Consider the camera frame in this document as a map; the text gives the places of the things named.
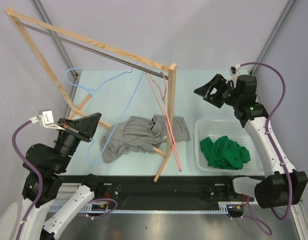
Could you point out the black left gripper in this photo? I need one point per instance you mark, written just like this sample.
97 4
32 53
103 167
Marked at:
84 127

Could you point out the green t shirt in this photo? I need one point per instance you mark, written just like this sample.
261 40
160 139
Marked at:
224 153

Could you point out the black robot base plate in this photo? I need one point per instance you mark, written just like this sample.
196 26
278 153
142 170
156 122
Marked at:
169 191

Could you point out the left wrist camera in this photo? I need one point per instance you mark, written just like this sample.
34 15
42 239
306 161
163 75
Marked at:
45 119

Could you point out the white perforated plastic basket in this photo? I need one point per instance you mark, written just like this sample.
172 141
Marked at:
215 129

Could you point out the blue wire hanger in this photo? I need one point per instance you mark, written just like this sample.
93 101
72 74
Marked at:
111 92

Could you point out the wooden clothes rack frame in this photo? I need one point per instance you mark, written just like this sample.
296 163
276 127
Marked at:
168 73

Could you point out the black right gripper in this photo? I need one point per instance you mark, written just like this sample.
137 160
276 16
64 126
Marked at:
219 83

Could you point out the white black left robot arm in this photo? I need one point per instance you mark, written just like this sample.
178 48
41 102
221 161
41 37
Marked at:
45 165

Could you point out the grey adidas t shirt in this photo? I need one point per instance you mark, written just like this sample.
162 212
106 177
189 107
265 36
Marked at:
137 134

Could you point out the steel hanging rod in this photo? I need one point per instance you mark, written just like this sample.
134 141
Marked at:
91 50

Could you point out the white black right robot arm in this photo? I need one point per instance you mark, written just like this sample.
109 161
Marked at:
283 185

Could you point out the pink wire hanger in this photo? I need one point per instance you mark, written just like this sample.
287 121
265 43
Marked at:
164 120

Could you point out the white slotted cable duct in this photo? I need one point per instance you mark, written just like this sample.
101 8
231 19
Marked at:
214 208

